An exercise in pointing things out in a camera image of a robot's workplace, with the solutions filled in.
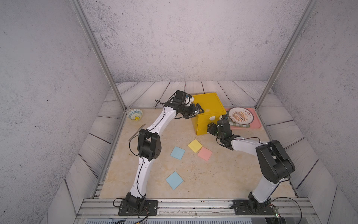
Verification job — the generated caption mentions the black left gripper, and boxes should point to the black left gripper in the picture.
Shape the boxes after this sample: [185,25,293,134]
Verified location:
[179,103,204,119]

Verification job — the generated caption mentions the yellow sticky note pad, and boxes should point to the yellow sticky note pad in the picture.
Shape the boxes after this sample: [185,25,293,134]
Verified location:
[188,140,203,153]

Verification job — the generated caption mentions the pink sticky note pad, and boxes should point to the pink sticky note pad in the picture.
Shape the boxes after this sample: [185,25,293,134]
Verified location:
[197,147,213,161]

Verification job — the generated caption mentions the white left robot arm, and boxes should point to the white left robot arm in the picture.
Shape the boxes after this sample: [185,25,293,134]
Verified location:
[125,98,205,210]

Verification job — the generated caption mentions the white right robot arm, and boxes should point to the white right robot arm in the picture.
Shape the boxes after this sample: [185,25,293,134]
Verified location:
[207,119,296,212]

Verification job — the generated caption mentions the yellow plastic drawer cabinet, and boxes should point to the yellow plastic drawer cabinet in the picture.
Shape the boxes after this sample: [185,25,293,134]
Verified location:
[192,92,226,135]

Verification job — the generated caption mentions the blue sticky note pad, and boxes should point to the blue sticky note pad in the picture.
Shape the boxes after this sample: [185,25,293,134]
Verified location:
[166,171,184,190]
[170,147,185,160]

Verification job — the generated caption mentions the white orange patterned plate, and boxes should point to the white orange patterned plate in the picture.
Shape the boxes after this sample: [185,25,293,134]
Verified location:
[228,107,254,125]

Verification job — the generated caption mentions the green checkered cloth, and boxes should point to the green checkered cloth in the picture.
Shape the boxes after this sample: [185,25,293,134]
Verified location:
[227,117,250,128]

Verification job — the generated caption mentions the pink plastic tray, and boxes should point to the pink plastic tray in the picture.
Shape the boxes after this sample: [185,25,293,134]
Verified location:
[226,108,262,129]

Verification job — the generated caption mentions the blue patterned small bowl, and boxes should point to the blue patterned small bowl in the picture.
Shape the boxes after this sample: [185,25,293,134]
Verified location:
[127,109,143,121]

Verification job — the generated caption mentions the thin wooden stick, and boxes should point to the thin wooden stick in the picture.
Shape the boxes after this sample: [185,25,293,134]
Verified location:
[128,123,146,142]

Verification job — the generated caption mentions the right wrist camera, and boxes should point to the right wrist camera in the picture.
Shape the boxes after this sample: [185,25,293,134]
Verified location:
[217,119,232,139]

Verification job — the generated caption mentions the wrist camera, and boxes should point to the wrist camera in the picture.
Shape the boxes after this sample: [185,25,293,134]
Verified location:
[173,90,194,105]
[217,119,232,139]

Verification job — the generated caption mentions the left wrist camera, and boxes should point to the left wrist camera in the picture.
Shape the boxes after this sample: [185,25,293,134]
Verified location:
[173,90,194,105]

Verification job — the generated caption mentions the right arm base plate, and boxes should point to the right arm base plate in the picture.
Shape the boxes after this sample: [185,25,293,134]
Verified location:
[229,199,276,216]

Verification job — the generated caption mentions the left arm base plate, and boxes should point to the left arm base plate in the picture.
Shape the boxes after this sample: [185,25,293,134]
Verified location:
[118,199,158,217]

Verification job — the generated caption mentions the front aluminium rail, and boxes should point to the front aluminium rail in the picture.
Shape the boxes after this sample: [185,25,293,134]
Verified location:
[74,197,320,224]

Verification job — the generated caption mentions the right aluminium frame post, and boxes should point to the right aluminium frame post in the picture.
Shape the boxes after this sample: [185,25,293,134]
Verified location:
[255,0,318,111]

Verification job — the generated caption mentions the aluminium frame post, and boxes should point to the aluminium frame post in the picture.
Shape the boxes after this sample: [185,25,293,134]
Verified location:
[255,0,318,111]
[70,0,127,110]

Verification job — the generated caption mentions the left aluminium frame post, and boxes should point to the left aluminium frame post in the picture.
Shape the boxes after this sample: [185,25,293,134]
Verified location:
[70,0,127,110]

